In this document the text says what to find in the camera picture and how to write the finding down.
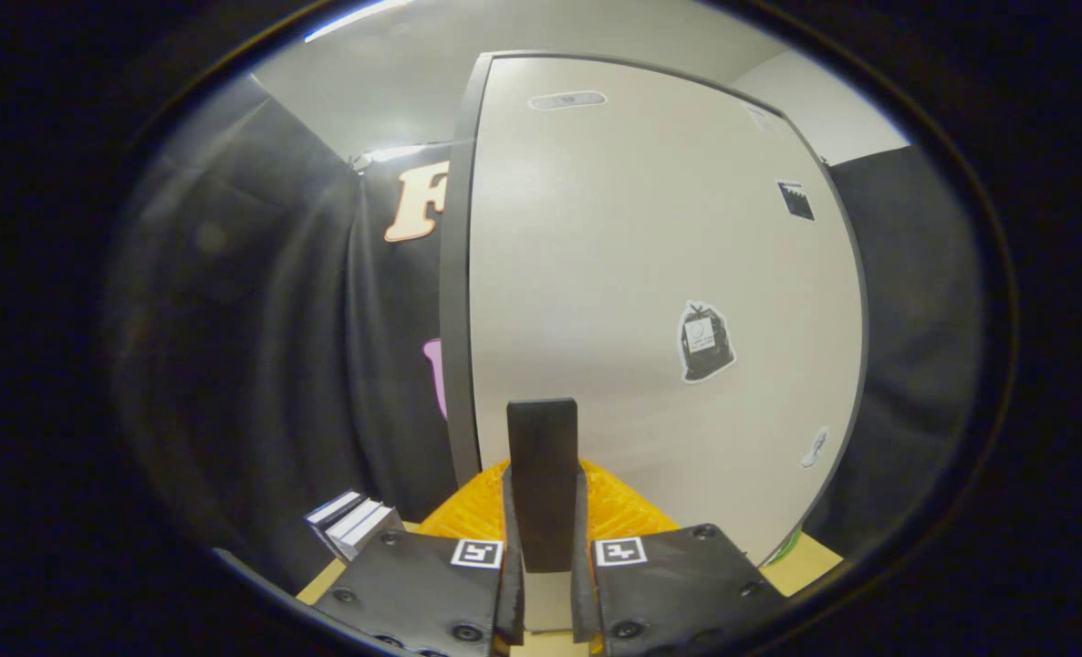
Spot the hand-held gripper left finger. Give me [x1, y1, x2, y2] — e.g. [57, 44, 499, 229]
[311, 399, 543, 657]

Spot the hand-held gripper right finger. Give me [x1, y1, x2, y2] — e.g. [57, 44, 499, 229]
[542, 399, 790, 657]

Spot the white shoe cabinet door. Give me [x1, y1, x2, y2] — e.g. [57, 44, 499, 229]
[466, 55, 870, 568]

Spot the grey shoe cabinet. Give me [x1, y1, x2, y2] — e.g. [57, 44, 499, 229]
[438, 50, 496, 489]

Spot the grey cover book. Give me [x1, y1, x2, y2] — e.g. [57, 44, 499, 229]
[327, 498, 405, 560]

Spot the dark blue book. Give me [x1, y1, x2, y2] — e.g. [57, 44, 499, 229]
[304, 490, 366, 535]

